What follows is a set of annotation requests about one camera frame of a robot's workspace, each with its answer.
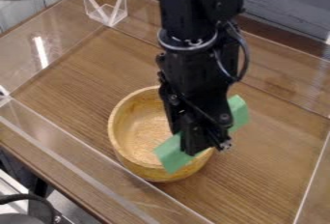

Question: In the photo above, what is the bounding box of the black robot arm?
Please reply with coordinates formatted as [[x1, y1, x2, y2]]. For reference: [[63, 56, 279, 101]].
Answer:
[[156, 0, 250, 155]]

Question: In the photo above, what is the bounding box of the clear acrylic corner bracket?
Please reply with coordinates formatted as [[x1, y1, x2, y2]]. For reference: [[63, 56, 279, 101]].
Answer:
[[83, 0, 128, 27]]

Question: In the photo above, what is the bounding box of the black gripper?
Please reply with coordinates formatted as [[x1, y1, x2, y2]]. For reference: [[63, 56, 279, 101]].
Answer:
[[157, 29, 250, 156]]

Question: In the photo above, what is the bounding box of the green rectangular block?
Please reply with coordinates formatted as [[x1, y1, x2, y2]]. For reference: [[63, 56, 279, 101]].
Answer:
[[153, 95, 248, 174]]

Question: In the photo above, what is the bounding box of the black cable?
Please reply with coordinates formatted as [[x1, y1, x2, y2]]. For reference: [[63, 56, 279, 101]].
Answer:
[[0, 193, 65, 224]]

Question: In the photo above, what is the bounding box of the light wooden bowl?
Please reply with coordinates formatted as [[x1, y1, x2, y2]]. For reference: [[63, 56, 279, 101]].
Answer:
[[107, 86, 214, 182]]

